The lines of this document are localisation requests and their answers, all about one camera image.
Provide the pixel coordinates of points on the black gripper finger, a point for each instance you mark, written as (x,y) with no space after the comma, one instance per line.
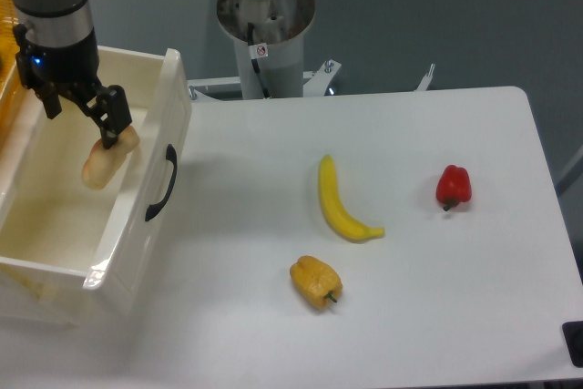
(111,113)
(51,103)

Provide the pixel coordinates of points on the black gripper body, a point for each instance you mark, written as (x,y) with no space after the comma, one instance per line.
(70,70)

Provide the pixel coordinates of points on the round bread roll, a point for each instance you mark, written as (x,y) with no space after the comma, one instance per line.
(103,163)

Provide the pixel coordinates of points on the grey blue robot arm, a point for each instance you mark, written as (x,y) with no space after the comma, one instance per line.
(56,23)

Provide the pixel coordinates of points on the white upper drawer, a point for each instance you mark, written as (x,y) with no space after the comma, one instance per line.
(160,108)

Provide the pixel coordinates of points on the white drawer cabinet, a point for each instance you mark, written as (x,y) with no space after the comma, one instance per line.
(51,224)

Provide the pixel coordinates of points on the yellow banana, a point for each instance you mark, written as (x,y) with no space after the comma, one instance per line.
(335,214)

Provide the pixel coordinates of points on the yellow bell pepper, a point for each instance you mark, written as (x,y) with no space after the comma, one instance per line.
(316,281)

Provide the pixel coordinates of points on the red bell pepper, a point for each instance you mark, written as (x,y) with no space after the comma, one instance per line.
(454,187)

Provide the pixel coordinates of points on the black device at table edge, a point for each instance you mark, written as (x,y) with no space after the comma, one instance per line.
(573,334)

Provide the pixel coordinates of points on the black drawer handle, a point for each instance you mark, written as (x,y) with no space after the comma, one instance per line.
(170,172)

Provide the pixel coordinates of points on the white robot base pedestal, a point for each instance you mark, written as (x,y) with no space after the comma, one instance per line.
(268,40)

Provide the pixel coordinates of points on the white metal frame bracket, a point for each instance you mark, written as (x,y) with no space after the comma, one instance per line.
(315,83)

